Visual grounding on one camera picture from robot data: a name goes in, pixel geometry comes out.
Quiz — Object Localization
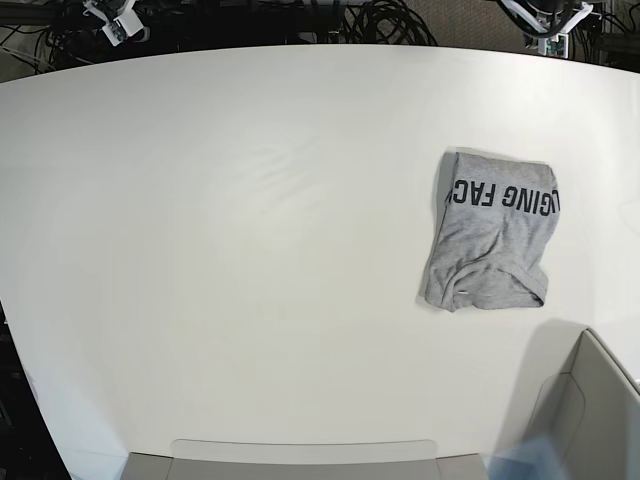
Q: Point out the beige tray at bottom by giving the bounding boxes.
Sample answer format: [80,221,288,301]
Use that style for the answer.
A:
[121,439,488,479]

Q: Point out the beige bin at right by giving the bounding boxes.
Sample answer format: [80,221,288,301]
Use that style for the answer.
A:
[526,329,639,479]

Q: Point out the grey T-shirt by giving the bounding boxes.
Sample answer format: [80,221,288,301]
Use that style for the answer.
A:
[424,152,561,312]

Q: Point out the blue blurred object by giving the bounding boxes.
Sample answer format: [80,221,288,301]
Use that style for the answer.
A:
[484,435,568,480]

